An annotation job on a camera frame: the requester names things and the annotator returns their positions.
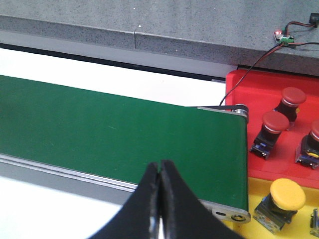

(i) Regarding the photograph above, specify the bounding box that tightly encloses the red and black wire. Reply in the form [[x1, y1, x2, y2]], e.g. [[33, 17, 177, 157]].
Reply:
[[218, 20, 319, 107]]

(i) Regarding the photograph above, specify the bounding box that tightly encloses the small green circuit board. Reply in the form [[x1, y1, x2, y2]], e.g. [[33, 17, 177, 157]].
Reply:
[[274, 30, 295, 45]]

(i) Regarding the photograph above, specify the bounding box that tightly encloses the green conveyor belt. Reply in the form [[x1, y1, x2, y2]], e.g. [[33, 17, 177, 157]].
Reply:
[[0, 76, 248, 210]]

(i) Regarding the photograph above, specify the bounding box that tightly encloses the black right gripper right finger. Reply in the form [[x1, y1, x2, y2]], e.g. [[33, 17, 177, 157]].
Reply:
[[159, 160, 242, 239]]

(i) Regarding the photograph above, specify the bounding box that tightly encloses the grey stone counter slab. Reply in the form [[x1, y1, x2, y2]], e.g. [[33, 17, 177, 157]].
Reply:
[[0, 0, 319, 75]]

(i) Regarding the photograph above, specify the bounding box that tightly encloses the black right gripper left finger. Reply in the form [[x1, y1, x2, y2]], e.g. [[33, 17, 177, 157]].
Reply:
[[90, 163, 160, 239]]

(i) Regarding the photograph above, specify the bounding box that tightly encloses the conveyor end roller plate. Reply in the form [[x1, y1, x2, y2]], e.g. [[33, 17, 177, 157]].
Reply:
[[199, 199, 251, 224]]

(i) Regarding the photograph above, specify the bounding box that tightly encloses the aluminium conveyor side rail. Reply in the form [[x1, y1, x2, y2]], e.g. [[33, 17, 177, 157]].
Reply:
[[0, 153, 137, 193]]

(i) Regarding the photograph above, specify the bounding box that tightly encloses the red mushroom push button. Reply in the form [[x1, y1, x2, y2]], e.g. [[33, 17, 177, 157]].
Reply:
[[295, 119, 319, 169], [250, 111, 289, 160], [273, 87, 307, 130]]

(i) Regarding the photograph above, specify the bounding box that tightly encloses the yellow plastic tray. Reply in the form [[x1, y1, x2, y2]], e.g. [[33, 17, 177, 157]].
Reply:
[[225, 178, 319, 239]]

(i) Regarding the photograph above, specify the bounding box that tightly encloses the yellow mushroom push button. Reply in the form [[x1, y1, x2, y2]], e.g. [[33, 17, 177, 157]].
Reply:
[[253, 178, 306, 234], [310, 208, 319, 238]]

